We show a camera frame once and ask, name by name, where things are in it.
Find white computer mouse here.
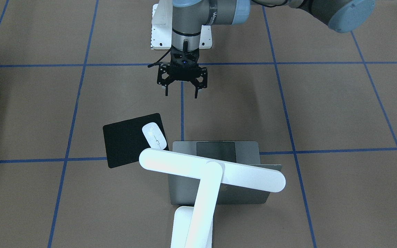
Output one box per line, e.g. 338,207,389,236
141,122,167,150

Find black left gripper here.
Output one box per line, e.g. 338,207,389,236
156,47,208,99

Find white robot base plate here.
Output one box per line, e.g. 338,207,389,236
150,0,213,50

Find black mouse pad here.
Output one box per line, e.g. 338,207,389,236
102,113,170,168

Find grey laptop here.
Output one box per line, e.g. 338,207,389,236
167,141,282,206

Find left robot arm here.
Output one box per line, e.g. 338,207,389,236
150,0,376,98

